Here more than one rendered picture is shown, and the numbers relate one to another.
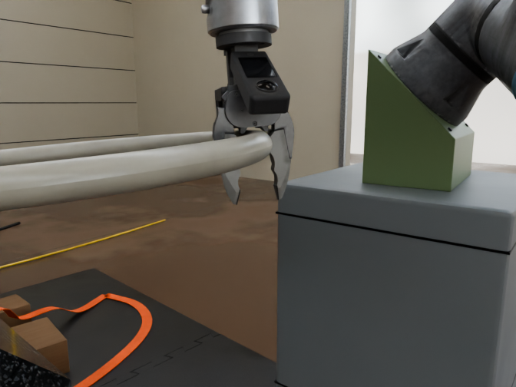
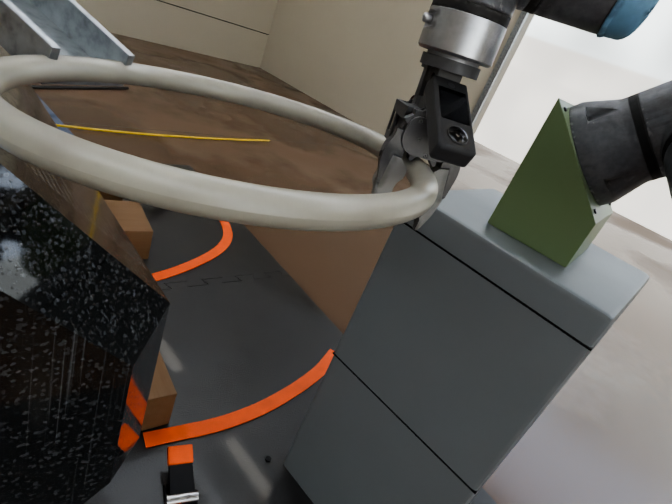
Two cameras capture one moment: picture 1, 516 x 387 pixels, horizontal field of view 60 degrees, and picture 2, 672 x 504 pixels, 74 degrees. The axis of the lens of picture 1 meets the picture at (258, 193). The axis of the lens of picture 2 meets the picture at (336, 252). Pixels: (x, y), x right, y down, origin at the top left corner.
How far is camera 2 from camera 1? 0.12 m
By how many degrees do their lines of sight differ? 15
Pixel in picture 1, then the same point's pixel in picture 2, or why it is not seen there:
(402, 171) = (530, 230)
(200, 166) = (379, 222)
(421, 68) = (599, 140)
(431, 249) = (523, 314)
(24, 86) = not seen: outside the picture
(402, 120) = (555, 183)
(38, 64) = not seen: outside the picture
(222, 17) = (442, 38)
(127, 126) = (260, 21)
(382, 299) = (458, 333)
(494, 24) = not seen: outside the picture
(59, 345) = (145, 234)
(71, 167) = (273, 200)
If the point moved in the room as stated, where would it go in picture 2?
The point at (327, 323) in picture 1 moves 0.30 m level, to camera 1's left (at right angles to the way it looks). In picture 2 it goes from (400, 330) to (261, 276)
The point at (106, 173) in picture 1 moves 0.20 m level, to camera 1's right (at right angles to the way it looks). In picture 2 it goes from (301, 215) to (554, 313)
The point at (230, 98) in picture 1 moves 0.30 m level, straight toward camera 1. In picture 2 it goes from (413, 124) to (458, 220)
